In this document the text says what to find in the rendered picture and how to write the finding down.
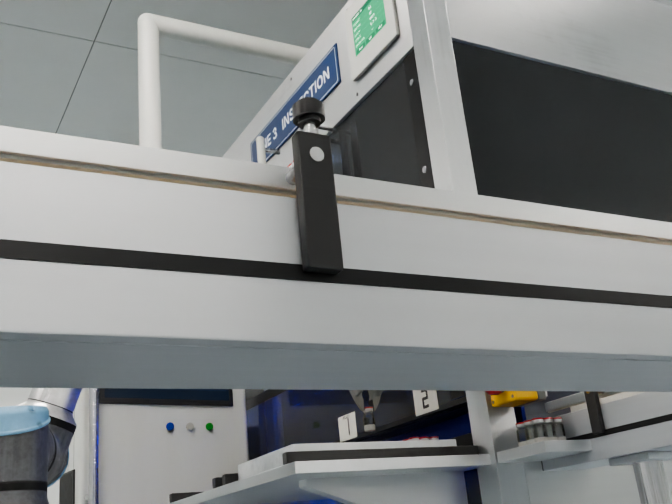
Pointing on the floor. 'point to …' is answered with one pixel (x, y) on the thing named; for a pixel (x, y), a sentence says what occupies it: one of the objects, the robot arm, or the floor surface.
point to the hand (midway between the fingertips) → (365, 404)
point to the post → (444, 173)
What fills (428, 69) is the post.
